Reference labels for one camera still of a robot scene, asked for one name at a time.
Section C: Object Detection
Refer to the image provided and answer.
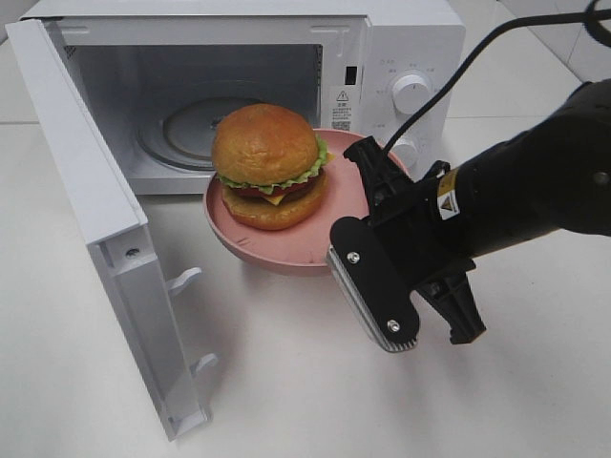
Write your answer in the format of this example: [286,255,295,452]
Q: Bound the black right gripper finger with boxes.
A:
[419,272,486,344]
[343,136,416,219]

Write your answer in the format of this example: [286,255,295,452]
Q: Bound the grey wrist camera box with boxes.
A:
[327,217,420,353]

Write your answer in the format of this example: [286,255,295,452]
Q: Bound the white microwave oven body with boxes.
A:
[17,1,465,195]

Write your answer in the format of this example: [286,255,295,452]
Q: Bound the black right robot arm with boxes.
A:
[328,80,610,353]

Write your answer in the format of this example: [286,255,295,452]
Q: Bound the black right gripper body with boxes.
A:
[368,161,474,293]

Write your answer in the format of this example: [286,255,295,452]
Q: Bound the white warning label sticker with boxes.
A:
[328,85,355,131]

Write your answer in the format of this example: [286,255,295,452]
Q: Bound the white round knob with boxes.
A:
[390,73,431,115]
[392,138,419,169]

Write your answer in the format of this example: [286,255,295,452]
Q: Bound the glass microwave turntable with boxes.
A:
[137,96,260,172]

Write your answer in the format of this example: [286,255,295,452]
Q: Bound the white microwave door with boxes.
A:
[7,19,217,439]

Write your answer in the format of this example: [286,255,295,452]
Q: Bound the toy burger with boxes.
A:
[211,103,331,231]

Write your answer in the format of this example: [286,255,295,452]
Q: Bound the pink round plate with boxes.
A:
[203,129,369,277]

